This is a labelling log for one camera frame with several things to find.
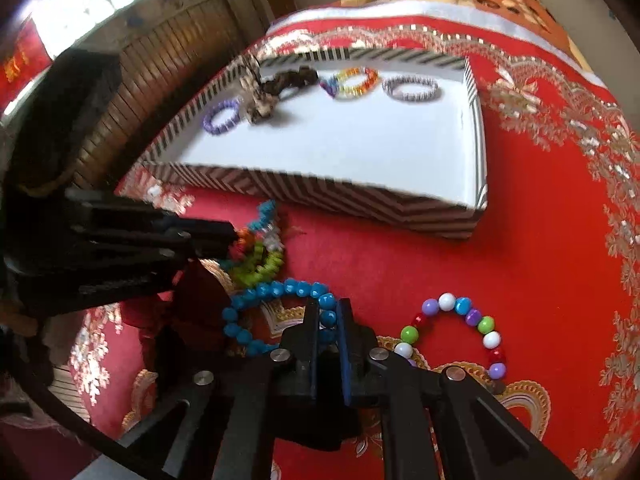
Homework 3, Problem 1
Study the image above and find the blue bead bracelet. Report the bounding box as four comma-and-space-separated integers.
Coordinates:
221, 277, 340, 359

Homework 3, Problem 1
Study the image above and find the mixed colour round bead bracelet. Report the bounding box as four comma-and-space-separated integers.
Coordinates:
392, 291, 509, 382

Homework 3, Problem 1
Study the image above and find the multicolour star bead bracelet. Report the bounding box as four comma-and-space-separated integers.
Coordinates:
219, 199, 288, 288

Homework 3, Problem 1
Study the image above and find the dark red ribbon bow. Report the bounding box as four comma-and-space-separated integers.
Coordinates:
120, 260, 230, 374

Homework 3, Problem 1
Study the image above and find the red gold floral bedspread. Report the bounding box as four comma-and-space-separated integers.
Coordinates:
69, 1, 640, 480

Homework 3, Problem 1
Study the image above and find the red paper window decoration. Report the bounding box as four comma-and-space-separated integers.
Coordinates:
0, 18, 52, 112

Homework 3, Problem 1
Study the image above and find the striped white tray box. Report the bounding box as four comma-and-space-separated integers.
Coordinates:
140, 48, 488, 238

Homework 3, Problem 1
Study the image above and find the wooden slatted headboard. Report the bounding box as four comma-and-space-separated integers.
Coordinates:
74, 0, 264, 188

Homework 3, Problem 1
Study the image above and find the leopard print bow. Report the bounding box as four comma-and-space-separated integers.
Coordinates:
238, 55, 278, 125

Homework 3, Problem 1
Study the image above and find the dark brown scrunchie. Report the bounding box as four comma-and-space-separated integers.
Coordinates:
262, 66, 319, 98

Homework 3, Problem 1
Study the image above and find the black cable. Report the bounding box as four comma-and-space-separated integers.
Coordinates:
0, 349, 166, 478

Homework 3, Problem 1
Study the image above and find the purple bead bracelet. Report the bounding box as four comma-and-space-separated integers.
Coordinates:
200, 97, 243, 137

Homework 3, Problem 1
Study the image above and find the lilac white woven bracelet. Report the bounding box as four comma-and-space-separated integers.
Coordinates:
380, 74, 444, 104

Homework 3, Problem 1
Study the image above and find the rainbow bead bracelet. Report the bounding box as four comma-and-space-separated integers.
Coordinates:
319, 65, 381, 101

